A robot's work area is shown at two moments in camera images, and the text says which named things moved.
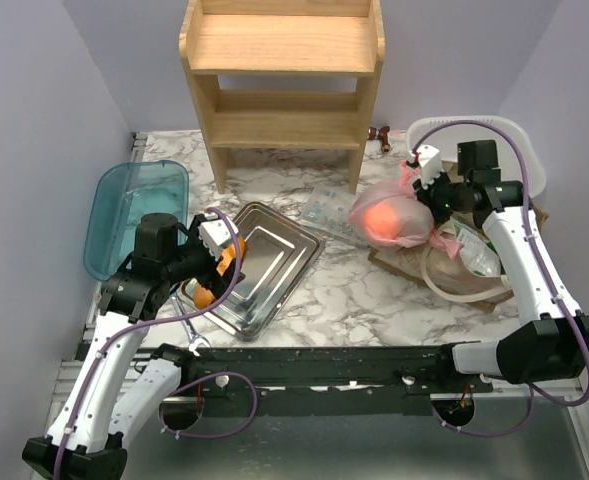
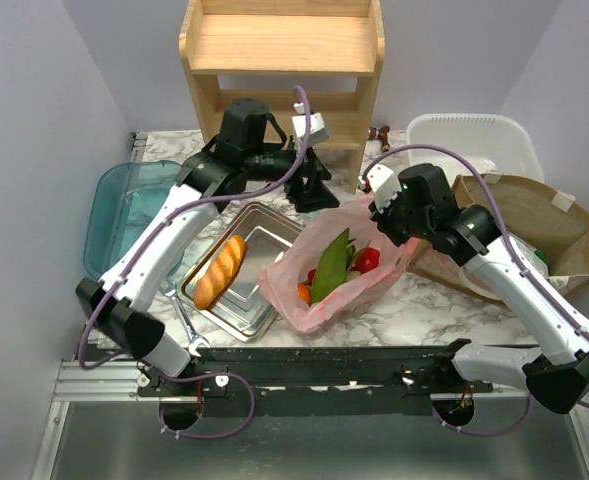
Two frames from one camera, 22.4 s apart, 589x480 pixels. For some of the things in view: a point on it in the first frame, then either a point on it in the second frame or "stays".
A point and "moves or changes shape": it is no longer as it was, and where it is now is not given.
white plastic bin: x=518 y=158 stays
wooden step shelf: x=283 y=38 stays
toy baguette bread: x=203 y=297 stays
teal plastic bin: x=122 y=194 stays
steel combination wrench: x=193 y=339 stays
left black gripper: x=211 y=280 → x=314 y=195
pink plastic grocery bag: x=391 y=213 moves or changes shape
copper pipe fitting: x=381 y=134 stays
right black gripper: x=425 y=195 → x=382 y=219
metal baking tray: x=278 y=254 stays
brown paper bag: x=431 y=265 → x=558 y=225
